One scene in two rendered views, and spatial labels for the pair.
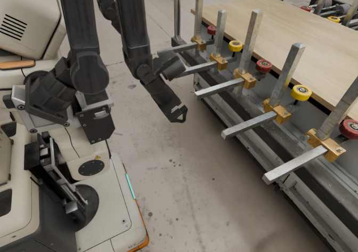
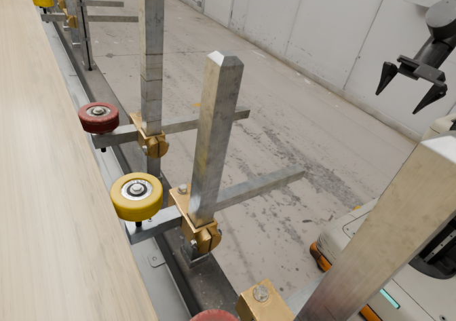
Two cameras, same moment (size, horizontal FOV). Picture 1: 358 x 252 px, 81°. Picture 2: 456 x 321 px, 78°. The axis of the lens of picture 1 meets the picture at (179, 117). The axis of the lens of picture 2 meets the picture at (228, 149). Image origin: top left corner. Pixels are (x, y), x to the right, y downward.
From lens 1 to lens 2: 1.23 m
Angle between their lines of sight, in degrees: 96
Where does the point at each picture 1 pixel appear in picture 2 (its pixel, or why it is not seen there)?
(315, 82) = (61, 224)
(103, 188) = (410, 273)
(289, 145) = (165, 200)
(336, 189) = (133, 144)
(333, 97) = (62, 168)
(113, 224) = not seen: hidden behind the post
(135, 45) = not seen: outside the picture
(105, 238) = (360, 218)
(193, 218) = not seen: hidden behind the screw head
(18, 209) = (447, 122)
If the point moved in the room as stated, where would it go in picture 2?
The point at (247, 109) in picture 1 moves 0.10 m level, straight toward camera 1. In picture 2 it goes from (234, 300) to (247, 256)
